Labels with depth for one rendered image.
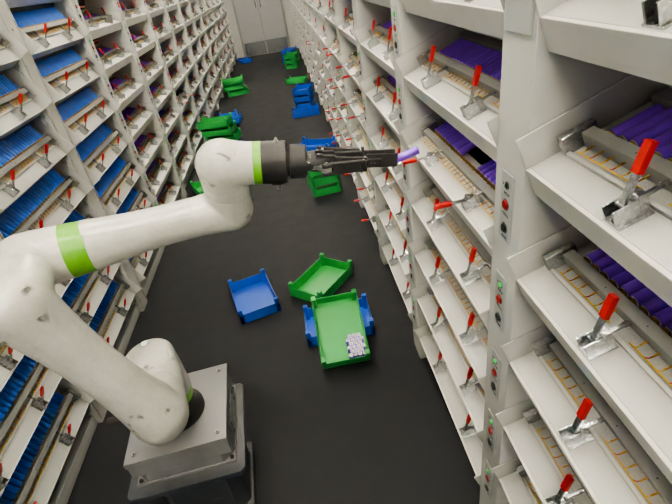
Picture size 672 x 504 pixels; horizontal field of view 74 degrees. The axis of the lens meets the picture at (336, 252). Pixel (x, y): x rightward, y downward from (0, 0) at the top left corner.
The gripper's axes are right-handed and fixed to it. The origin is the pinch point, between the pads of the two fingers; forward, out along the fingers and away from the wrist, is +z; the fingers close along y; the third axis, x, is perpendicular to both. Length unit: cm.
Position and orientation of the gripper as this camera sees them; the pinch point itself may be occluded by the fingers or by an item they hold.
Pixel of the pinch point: (380, 158)
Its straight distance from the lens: 102.6
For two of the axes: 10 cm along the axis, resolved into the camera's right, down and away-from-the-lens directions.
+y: 1.2, 5.2, -8.4
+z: 9.9, -0.6, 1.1
